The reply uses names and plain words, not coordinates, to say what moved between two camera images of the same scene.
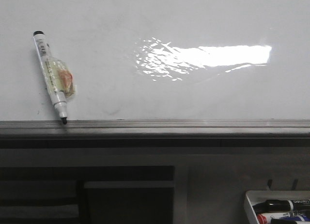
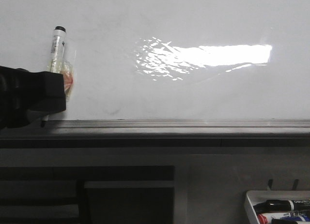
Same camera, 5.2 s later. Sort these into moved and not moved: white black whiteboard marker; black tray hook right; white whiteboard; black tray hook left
Moved: white black whiteboard marker
Not moved: black tray hook left; white whiteboard; black tray hook right
